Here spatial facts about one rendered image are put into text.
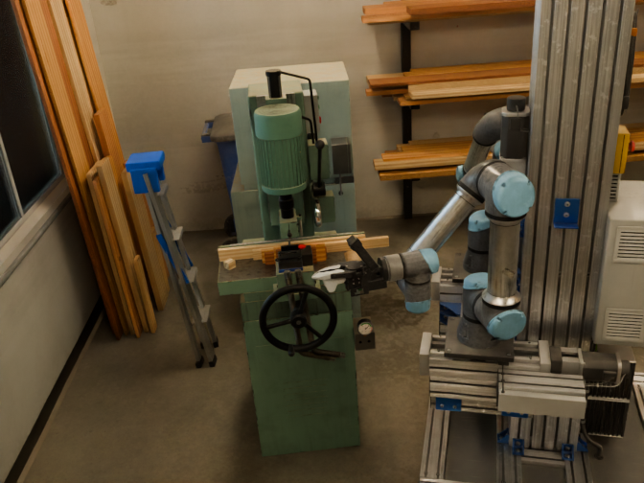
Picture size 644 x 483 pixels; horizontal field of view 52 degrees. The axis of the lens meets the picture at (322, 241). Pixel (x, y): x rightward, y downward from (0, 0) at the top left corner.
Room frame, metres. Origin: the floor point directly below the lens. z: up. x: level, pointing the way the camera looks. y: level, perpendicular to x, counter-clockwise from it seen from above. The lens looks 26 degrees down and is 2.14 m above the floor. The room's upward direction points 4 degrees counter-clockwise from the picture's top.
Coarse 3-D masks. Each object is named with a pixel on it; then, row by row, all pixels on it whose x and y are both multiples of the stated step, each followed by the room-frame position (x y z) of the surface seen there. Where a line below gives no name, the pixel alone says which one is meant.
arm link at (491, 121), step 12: (480, 120) 2.37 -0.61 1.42; (492, 120) 2.32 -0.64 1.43; (480, 132) 2.34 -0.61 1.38; (492, 132) 2.31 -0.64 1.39; (480, 144) 2.36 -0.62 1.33; (492, 144) 2.36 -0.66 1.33; (468, 156) 2.51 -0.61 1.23; (480, 156) 2.44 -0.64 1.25; (456, 168) 2.62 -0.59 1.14; (468, 168) 2.53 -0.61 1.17
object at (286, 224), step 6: (294, 210) 2.48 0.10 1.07; (294, 216) 2.42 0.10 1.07; (282, 222) 2.37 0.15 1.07; (288, 222) 2.36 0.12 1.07; (294, 222) 2.36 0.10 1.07; (282, 228) 2.36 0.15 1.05; (288, 228) 2.36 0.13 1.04; (294, 228) 2.36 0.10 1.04; (282, 234) 2.36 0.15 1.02; (294, 234) 2.36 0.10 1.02
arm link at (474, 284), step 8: (480, 272) 1.91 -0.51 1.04; (464, 280) 1.88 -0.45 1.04; (472, 280) 1.85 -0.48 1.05; (480, 280) 1.85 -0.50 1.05; (464, 288) 1.86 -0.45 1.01; (472, 288) 1.82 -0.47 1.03; (480, 288) 1.81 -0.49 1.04; (464, 296) 1.86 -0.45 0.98; (472, 296) 1.81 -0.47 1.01; (464, 304) 1.86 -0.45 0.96; (472, 304) 1.80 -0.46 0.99; (464, 312) 1.86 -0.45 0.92; (472, 312) 1.82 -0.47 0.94
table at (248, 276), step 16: (336, 256) 2.37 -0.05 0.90; (224, 272) 2.31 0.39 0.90; (240, 272) 2.30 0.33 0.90; (256, 272) 2.29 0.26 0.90; (272, 272) 2.28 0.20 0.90; (224, 288) 2.23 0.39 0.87; (240, 288) 2.24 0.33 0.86; (256, 288) 2.24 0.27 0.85; (272, 288) 2.24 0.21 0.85; (320, 288) 2.18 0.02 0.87
